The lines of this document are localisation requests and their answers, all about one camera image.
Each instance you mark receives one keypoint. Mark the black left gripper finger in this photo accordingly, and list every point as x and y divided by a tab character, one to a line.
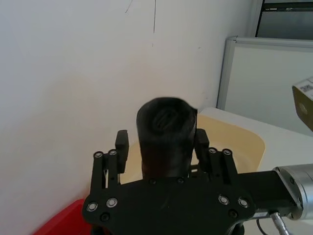
121	147

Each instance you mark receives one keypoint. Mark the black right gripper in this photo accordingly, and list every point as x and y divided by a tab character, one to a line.
266	191

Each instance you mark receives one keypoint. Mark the white desk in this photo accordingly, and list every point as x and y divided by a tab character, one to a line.
283	147

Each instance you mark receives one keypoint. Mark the red plastic bin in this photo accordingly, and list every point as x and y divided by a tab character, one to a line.
68	218

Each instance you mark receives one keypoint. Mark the yellow cardboard box white label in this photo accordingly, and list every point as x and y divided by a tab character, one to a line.
304	102

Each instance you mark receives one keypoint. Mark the white partition panel grey frame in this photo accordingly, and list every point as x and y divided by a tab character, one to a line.
259	78

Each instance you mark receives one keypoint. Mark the dark window grey frame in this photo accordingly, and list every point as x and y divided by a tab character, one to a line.
286	19

